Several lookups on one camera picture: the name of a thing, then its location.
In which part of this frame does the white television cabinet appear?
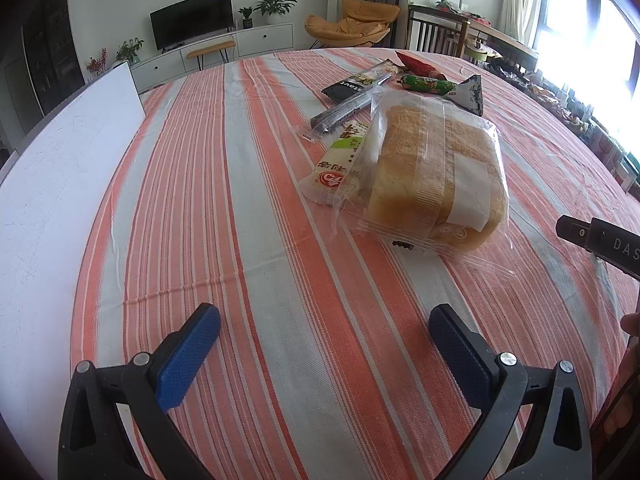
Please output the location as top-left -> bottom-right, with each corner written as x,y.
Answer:
131,22 -> 295,93

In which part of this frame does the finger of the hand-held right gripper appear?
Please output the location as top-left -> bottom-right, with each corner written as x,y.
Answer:
556,215 -> 601,257

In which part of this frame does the long black-ended candy packet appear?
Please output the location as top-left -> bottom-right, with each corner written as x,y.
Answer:
321,60 -> 403,106

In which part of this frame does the green sausage packet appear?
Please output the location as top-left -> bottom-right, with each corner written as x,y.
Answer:
400,74 -> 458,95

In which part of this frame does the large green potted plant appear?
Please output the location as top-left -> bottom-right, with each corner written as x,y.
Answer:
251,0 -> 297,25

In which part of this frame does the bread loaf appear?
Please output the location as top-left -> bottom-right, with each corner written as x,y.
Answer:
332,91 -> 518,275

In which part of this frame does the black television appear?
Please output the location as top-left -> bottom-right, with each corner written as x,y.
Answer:
150,0 -> 236,52

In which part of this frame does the green and white snack packet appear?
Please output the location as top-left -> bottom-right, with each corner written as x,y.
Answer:
305,120 -> 381,208

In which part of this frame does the small wooden bench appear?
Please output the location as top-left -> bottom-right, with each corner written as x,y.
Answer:
186,40 -> 236,72

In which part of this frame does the red sausage packet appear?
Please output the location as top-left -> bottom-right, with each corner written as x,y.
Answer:
395,50 -> 448,81

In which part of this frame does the bright window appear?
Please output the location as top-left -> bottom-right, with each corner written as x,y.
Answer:
532,0 -> 640,146

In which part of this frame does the orange striped tablecloth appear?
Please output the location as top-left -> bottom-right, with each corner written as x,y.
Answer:
70,47 -> 640,480

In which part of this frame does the green plastic stool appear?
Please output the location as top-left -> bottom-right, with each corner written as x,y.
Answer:
465,40 -> 502,64

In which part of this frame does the grey triangular snack packet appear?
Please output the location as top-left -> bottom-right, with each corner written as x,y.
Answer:
442,75 -> 483,117

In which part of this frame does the leafy potted plant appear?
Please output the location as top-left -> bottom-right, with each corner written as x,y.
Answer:
116,37 -> 145,63

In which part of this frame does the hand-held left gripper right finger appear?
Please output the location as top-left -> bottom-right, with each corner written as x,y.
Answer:
429,304 -> 593,480

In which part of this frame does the red flower arrangement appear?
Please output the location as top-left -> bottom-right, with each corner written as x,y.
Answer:
85,49 -> 108,78

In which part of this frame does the row of cluttered sill goods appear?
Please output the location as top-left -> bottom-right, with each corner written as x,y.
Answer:
530,80 -> 640,191

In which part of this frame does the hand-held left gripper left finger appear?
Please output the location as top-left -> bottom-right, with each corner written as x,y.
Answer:
57,303 -> 222,480

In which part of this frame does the dark display cabinet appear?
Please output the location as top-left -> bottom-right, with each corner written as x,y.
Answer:
20,5 -> 86,116

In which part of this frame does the orange lounge chair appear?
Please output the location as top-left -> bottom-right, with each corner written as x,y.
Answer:
305,0 -> 402,50

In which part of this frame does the long dark snack packet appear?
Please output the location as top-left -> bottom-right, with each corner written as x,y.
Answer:
295,74 -> 396,143

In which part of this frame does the person's right hand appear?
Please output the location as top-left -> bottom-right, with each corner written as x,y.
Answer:
590,311 -> 640,480

